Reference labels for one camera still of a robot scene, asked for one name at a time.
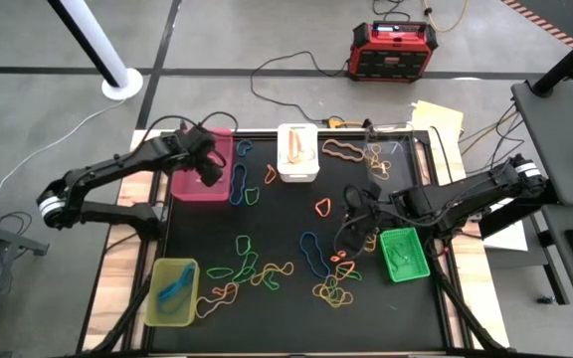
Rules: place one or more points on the long blue rubber band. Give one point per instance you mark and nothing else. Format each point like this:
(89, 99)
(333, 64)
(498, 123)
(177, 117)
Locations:
(231, 194)
(301, 244)

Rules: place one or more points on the small black floor object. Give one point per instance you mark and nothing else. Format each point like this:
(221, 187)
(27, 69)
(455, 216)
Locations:
(545, 300)

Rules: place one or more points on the black metal table frame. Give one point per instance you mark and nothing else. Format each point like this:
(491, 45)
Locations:
(465, 318)

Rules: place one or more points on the small blue rubber band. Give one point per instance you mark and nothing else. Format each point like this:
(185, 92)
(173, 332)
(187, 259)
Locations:
(237, 148)

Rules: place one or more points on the pink plastic basket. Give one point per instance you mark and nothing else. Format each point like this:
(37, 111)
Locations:
(187, 189)

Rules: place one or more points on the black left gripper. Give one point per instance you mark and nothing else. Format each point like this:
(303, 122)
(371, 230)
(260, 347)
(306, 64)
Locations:
(199, 146)

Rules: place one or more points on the clear plastic bin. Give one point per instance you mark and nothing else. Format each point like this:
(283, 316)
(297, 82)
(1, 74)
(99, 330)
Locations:
(401, 149)

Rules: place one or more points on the small orange rubber band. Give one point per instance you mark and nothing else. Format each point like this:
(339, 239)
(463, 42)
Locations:
(338, 257)

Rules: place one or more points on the manila paper folder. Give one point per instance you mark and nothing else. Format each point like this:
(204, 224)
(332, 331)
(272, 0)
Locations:
(438, 119)

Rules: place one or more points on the red black power station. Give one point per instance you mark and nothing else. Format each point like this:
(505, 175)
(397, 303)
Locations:
(391, 54)

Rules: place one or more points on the yellow translucent basket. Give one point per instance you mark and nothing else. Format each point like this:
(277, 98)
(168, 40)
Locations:
(167, 318)

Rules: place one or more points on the black diagonal pole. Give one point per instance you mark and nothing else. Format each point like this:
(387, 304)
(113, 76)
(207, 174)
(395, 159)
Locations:
(570, 59)

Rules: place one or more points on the green mesh basket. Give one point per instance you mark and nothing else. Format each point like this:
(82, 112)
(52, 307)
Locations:
(416, 268)

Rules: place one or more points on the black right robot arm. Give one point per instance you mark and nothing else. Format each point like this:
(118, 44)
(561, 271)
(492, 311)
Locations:
(465, 194)

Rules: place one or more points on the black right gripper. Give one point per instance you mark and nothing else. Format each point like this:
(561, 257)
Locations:
(376, 211)

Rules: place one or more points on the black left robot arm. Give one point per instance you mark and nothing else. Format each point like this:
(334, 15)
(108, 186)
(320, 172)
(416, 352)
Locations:
(112, 166)

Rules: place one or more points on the grey side table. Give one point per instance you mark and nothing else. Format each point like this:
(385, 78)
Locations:
(560, 139)

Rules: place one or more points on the dark table mat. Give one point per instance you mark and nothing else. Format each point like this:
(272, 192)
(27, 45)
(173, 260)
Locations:
(291, 328)

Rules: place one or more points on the black white pole stand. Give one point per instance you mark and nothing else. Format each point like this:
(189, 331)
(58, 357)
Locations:
(123, 89)

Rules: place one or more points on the white plastic basket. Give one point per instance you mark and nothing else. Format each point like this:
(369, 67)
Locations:
(296, 174)

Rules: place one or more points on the yellow rubber band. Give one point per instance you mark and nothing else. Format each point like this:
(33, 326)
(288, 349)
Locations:
(383, 171)
(376, 149)
(373, 243)
(351, 298)
(291, 269)

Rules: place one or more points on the black floor stand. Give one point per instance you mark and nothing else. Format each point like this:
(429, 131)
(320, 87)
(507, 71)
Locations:
(5, 239)

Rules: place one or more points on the white paper sheet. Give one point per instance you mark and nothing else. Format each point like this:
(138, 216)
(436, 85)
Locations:
(508, 241)

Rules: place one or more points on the orange extension plug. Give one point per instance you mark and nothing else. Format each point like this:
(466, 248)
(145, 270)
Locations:
(336, 122)

